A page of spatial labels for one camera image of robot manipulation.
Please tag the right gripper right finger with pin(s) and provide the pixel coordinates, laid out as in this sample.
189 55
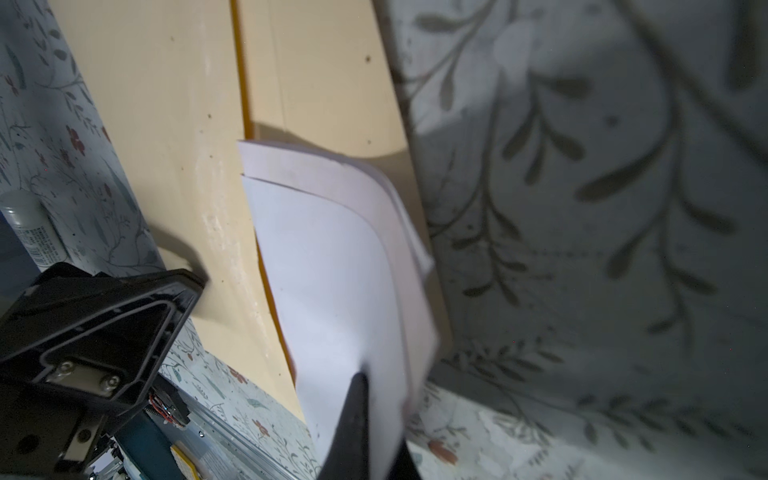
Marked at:
403 467

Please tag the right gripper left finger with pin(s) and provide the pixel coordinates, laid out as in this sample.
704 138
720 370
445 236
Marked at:
348 457

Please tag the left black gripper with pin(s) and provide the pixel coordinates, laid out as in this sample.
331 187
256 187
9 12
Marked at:
76 348

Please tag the white glue stick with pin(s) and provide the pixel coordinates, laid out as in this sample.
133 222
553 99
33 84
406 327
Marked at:
30 221

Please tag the white floral letter paper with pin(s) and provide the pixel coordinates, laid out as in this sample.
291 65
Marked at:
348 273

